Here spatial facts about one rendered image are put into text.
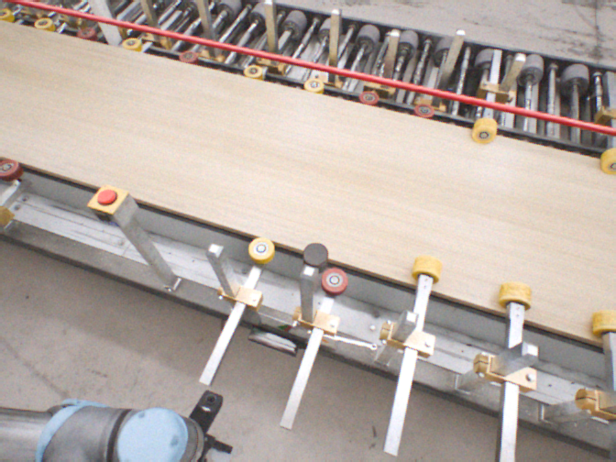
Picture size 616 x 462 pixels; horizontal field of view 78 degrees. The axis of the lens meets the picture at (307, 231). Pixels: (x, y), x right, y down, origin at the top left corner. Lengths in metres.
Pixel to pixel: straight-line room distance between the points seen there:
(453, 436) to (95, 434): 1.63
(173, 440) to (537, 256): 1.13
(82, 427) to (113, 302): 1.63
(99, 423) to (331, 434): 1.36
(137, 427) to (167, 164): 1.00
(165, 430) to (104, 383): 1.54
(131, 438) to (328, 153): 1.09
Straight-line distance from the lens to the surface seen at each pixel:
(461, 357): 1.46
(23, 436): 1.19
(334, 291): 1.13
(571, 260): 1.43
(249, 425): 1.97
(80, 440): 0.74
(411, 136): 1.55
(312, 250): 0.88
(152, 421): 0.69
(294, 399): 1.10
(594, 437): 1.50
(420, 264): 1.14
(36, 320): 2.51
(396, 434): 1.01
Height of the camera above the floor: 1.95
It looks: 59 degrees down
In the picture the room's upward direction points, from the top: straight up
